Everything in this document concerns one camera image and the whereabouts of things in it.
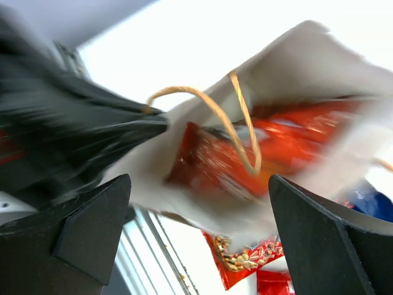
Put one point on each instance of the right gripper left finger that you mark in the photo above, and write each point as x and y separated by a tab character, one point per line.
69	248

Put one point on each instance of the blue Burts chips bag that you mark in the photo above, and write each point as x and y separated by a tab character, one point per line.
365	198

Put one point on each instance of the red Doritos bag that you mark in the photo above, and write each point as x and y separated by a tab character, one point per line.
290	141

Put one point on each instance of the red candy bag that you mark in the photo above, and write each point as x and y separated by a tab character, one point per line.
274	283

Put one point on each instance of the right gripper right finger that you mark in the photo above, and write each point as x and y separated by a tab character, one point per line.
329	248

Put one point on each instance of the small red snack bag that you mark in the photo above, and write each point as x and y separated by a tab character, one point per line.
234	266

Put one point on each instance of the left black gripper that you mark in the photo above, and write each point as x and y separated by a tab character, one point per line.
59	132

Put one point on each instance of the aluminium rail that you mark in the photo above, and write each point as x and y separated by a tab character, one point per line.
147	260

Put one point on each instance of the brown paper bag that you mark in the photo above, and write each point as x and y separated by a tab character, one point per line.
305	65

